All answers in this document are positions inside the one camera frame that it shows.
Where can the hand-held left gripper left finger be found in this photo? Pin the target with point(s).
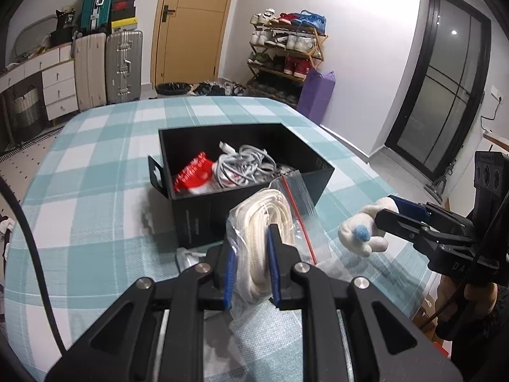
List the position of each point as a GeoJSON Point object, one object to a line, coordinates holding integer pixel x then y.
{"type": "Point", "coordinates": [227, 282]}

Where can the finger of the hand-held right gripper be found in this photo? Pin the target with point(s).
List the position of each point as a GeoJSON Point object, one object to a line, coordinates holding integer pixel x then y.
{"type": "Point", "coordinates": [401, 227]}
{"type": "Point", "coordinates": [409, 207]}

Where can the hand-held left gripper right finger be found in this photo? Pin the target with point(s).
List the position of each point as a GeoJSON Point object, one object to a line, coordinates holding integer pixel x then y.
{"type": "Point", "coordinates": [274, 270]}

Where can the white and blue plush toy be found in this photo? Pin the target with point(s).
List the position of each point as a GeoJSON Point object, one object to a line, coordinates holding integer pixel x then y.
{"type": "Point", "coordinates": [358, 223]}

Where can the black storage box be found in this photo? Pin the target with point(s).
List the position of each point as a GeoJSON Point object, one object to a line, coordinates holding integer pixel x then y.
{"type": "Point", "coordinates": [199, 215]}

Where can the red glue packet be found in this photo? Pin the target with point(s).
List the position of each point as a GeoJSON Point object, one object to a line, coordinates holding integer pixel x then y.
{"type": "Point", "coordinates": [191, 177]}

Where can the person's right hand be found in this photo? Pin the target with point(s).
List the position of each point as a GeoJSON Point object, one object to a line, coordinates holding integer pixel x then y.
{"type": "Point", "coordinates": [449, 290]}

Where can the small white plastic packet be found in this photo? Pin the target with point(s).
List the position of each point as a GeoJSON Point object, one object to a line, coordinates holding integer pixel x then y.
{"type": "Point", "coordinates": [189, 258]}

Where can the light wooden shelf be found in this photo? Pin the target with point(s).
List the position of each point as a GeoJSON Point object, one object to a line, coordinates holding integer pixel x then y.
{"type": "Point", "coordinates": [497, 141]}

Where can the black framed glass door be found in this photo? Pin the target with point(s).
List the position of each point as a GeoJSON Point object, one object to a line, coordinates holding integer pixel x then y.
{"type": "Point", "coordinates": [437, 87]}

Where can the purple fabric bag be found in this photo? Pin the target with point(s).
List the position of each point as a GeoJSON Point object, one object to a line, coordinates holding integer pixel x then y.
{"type": "Point", "coordinates": [314, 95]}

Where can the teal checked tablecloth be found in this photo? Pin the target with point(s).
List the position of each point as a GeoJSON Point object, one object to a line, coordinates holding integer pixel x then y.
{"type": "Point", "coordinates": [99, 187]}

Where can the wooden shoe rack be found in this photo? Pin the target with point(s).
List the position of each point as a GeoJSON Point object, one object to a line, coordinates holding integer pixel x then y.
{"type": "Point", "coordinates": [323, 39]}

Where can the group of loose dark shoes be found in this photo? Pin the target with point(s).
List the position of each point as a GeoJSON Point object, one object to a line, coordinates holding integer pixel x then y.
{"type": "Point", "coordinates": [216, 87]}

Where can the rows of assorted sneakers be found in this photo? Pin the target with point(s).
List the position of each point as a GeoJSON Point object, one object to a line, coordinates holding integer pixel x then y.
{"type": "Point", "coordinates": [294, 41]}

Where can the tan wooden door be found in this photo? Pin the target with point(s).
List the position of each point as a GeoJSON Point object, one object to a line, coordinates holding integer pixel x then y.
{"type": "Point", "coordinates": [191, 47]}

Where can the silver suitcase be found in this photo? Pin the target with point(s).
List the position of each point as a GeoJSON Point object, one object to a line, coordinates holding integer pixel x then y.
{"type": "Point", "coordinates": [123, 67]}

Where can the patterned floor mat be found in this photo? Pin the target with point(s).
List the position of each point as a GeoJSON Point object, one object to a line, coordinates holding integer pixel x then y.
{"type": "Point", "coordinates": [28, 143]}

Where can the beige suitcase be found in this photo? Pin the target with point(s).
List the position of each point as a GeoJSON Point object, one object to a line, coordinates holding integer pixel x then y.
{"type": "Point", "coordinates": [89, 71]}

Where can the white drawer dresser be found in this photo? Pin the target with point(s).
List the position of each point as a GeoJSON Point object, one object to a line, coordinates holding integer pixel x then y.
{"type": "Point", "coordinates": [59, 83]}

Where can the woven laundry basket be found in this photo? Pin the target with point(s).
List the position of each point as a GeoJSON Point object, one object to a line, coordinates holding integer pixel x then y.
{"type": "Point", "coordinates": [26, 107]}

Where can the black shoe box red print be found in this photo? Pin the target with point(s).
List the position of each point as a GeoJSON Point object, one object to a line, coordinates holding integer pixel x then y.
{"type": "Point", "coordinates": [123, 6]}

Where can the black handbag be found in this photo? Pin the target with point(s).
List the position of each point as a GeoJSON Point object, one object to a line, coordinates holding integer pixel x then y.
{"type": "Point", "coordinates": [63, 26]}

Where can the teal suitcase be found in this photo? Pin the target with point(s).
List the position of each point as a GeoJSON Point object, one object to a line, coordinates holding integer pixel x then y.
{"type": "Point", "coordinates": [97, 4]}

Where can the oval mirror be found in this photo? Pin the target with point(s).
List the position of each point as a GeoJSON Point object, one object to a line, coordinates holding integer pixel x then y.
{"type": "Point", "coordinates": [34, 34]}

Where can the white wall socket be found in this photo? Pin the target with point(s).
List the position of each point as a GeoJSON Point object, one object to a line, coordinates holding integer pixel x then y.
{"type": "Point", "coordinates": [497, 92]}

